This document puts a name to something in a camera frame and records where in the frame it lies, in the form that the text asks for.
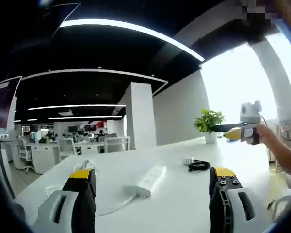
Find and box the green potted plant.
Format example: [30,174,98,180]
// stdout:
[193,107,226,144]

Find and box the white square column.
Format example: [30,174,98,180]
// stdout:
[124,82,158,151]

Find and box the white power strip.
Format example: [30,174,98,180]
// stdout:
[137,165,167,193]

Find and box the white bundled cable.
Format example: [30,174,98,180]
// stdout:
[73,159,101,177]

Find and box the white desk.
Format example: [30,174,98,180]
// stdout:
[13,135,283,233]

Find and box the white power strip cable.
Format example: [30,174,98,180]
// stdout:
[96,193,137,217]

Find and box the person's right hand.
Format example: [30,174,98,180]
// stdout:
[256,124,276,144]

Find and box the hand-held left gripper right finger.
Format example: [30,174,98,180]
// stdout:
[209,166,257,233]

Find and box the black coiled charger cable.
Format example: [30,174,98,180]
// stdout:
[187,160,211,173]

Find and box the grey flat plug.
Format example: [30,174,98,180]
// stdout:
[123,185,152,198]

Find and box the long ceiling light strip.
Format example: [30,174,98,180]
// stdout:
[59,18,206,62]

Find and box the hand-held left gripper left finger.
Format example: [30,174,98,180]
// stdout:
[37,168,97,233]

